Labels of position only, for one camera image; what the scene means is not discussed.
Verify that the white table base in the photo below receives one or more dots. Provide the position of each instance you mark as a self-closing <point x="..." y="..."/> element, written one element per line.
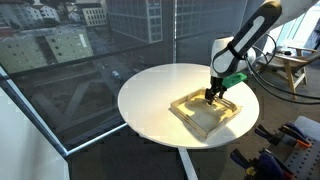
<point x="188" y="165"/>

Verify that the shallow wooden tray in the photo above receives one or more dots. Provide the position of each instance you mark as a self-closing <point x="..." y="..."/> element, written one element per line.
<point x="200" y="116"/>

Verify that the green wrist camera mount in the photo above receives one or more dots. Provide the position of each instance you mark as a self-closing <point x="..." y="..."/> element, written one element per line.
<point x="235" y="80"/>

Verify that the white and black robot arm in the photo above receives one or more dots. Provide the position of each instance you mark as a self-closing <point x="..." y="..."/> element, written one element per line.
<point x="233" y="50"/>

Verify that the metal window sill frame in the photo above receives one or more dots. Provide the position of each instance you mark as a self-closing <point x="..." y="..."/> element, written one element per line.
<point x="33" y="113"/>

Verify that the straight metal window mullion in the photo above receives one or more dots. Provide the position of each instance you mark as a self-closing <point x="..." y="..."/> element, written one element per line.
<point x="174" y="30"/>

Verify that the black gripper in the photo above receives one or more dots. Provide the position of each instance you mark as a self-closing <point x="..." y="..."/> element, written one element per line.
<point x="218" y="83"/>

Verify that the wooden stool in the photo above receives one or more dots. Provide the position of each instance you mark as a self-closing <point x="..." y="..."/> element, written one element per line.
<point x="290" y="66"/>
<point x="276" y="95"/>

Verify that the grey perforated mounting board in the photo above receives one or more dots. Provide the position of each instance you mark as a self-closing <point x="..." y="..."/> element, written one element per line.
<point x="306" y="160"/>

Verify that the small dark device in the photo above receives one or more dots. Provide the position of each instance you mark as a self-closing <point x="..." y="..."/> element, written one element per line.
<point x="285" y="52"/>

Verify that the blue black orange clamp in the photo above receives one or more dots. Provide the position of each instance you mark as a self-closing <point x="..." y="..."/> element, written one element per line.
<point x="275" y="163"/>
<point x="266" y="135"/>
<point x="298" y="138"/>
<point x="243" y="161"/>

